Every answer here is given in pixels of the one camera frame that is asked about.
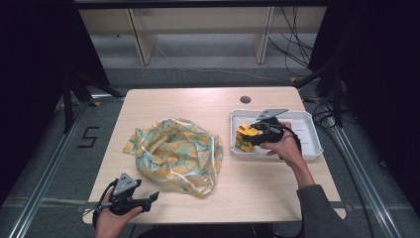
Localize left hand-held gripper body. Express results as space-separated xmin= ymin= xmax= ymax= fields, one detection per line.
xmin=107 ymin=172 xmax=147 ymax=216

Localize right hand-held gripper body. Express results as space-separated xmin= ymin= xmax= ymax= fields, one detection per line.
xmin=250 ymin=108 xmax=289 ymax=146

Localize yellow and green toy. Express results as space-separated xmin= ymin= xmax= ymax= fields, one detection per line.
xmin=234 ymin=122 xmax=260 ymax=154

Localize white plastic tray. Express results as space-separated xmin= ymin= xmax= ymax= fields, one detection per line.
xmin=229 ymin=108 xmax=325 ymax=164

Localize orange-print green fabric bag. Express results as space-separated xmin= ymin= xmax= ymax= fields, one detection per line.
xmin=122 ymin=117 xmax=224 ymax=199

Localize person's right hand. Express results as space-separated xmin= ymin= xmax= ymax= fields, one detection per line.
xmin=259 ymin=121 xmax=302 ymax=171

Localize person's left hand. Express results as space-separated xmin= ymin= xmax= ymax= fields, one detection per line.
xmin=94 ymin=203 xmax=145 ymax=238

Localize person's dark lap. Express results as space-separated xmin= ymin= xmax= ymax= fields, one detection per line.
xmin=136 ymin=223 xmax=305 ymax=238

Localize black metal stand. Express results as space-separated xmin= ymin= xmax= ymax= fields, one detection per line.
xmin=61 ymin=69 xmax=126 ymax=134
xmin=294 ymin=60 xmax=345 ymax=129

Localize dark curtain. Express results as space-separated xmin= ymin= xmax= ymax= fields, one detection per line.
xmin=0 ymin=0 xmax=110 ymax=206
xmin=308 ymin=0 xmax=420 ymax=209

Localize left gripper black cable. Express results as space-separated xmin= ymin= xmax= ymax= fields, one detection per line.
xmin=92 ymin=178 xmax=119 ymax=230

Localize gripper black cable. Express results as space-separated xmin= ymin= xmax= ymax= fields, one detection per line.
xmin=92 ymin=178 xmax=119 ymax=230
xmin=278 ymin=125 xmax=303 ymax=162

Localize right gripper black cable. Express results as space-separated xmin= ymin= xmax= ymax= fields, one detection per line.
xmin=278 ymin=125 xmax=303 ymax=162

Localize black floor cables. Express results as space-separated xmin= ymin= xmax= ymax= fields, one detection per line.
xmin=310 ymin=97 xmax=339 ymax=131

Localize aluminium floor rail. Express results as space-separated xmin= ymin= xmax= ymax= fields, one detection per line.
xmin=7 ymin=101 xmax=91 ymax=238
xmin=325 ymin=116 xmax=403 ymax=238

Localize black hanging cables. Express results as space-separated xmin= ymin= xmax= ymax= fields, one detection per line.
xmin=266 ymin=6 xmax=314 ymax=77

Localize light wooden desk frame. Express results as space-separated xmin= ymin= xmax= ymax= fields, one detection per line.
xmin=78 ymin=6 xmax=328 ymax=66

